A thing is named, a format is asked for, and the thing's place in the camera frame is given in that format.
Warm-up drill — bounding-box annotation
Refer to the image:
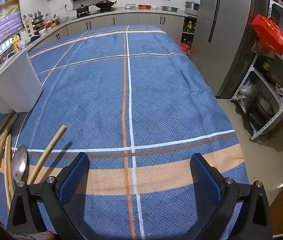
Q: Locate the white two-compartment utensil holder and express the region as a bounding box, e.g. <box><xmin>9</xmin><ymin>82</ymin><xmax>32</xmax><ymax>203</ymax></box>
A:
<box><xmin>0</xmin><ymin>47</ymin><xmax>43</xmax><ymax>114</ymax></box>

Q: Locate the black lidded pot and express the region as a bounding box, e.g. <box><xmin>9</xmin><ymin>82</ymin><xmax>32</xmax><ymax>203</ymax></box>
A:
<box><xmin>74</xmin><ymin>4</ymin><xmax>91</xmax><ymax>14</ymax></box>

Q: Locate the red-bagged trash bin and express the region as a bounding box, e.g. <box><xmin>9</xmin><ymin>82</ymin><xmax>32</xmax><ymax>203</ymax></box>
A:
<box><xmin>177</xmin><ymin>42</ymin><xmax>191</xmax><ymax>55</ymax></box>

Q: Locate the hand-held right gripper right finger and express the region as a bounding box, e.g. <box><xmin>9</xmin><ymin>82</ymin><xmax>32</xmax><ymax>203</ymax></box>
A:
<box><xmin>190</xmin><ymin>153</ymin><xmax>274</xmax><ymax>240</ymax></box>

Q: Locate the group of sauce bottles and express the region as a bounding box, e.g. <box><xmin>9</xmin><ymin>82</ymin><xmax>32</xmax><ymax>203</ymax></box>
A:
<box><xmin>182</xmin><ymin>20</ymin><xmax>197</xmax><ymax>47</ymax></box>

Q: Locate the blue plaid tablecloth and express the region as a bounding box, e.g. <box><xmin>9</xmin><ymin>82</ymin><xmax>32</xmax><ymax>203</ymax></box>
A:
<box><xmin>0</xmin><ymin>25</ymin><xmax>249</xmax><ymax>240</ymax></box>

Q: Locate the black gas stove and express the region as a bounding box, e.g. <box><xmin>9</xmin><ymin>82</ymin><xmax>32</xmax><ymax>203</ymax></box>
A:
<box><xmin>71</xmin><ymin>7</ymin><xmax>117</xmax><ymax>19</ymax></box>

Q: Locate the yellow oil bottle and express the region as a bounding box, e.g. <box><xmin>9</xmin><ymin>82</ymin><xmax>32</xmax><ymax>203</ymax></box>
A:
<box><xmin>11</xmin><ymin>35</ymin><xmax>22</xmax><ymax>49</ymax></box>

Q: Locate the wooden lid rack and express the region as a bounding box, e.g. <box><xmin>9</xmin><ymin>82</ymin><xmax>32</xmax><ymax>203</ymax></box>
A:
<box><xmin>23</xmin><ymin>10</ymin><xmax>48</xmax><ymax>37</ymax></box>

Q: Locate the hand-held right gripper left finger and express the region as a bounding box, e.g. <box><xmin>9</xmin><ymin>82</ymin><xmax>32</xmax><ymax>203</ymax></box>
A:
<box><xmin>7</xmin><ymin>152</ymin><xmax>90</xmax><ymax>240</ymax></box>

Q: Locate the white metal shelf rack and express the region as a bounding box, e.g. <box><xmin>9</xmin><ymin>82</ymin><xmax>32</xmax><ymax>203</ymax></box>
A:
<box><xmin>230</xmin><ymin>0</ymin><xmax>283</xmax><ymax>142</ymax></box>

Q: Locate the black wok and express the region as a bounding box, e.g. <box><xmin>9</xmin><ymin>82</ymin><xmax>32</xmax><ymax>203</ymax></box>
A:
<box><xmin>93</xmin><ymin>0</ymin><xmax>117</xmax><ymax>10</ymax></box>

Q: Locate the steel steamer pot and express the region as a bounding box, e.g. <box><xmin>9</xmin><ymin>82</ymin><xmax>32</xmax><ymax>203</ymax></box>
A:
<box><xmin>184</xmin><ymin>1</ymin><xmax>200</xmax><ymax>15</ymax></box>

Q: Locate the metal spoon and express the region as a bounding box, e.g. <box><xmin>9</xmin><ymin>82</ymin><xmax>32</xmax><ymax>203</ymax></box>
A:
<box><xmin>12</xmin><ymin>145</ymin><xmax>29</xmax><ymax>183</ymax></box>

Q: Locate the grey double-door refrigerator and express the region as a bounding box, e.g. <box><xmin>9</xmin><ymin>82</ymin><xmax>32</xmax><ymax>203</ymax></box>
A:
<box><xmin>190</xmin><ymin>0</ymin><xmax>264</xmax><ymax>99</ymax></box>

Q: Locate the red gift bag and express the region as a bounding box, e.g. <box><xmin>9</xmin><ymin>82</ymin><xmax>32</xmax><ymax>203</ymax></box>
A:
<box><xmin>251</xmin><ymin>14</ymin><xmax>283</xmax><ymax>56</ymax></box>

